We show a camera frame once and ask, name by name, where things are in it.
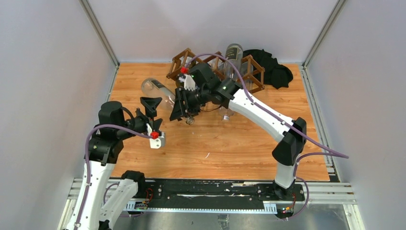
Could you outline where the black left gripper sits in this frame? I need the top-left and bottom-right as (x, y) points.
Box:
(117, 97), (163, 139)

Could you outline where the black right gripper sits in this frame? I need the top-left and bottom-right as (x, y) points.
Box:
(169, 87), (210, 122)

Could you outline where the clear glass bottle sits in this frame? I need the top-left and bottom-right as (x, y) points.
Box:
(141, 78), (175, 112)

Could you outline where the clear bottle black label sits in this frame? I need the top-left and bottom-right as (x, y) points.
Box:
(223, 43), (243, 81)

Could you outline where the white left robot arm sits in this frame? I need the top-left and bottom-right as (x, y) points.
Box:
(65, 97), (165, 230)

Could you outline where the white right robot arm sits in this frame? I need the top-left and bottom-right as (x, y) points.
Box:
(169, 63), (306, 200)

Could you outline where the brown wooden wine rack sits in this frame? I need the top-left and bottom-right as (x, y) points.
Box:
(166, 48), (265, 94)

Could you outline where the black cloth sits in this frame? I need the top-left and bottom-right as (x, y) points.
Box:
(243, 49), (293, 89)

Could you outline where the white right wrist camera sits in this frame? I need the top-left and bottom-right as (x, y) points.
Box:
(178, 73), (196, 91)

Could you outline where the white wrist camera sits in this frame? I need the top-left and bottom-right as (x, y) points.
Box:
(178, 73), (196, 91)
(147, 124), (166, 149)

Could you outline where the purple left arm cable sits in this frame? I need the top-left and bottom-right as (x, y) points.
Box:
(73, 124), (152, 229)

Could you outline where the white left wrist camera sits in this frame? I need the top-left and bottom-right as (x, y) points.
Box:
(147, 124), (166, 149)

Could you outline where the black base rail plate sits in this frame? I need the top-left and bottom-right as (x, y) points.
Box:
(133, 179), (306, 213)

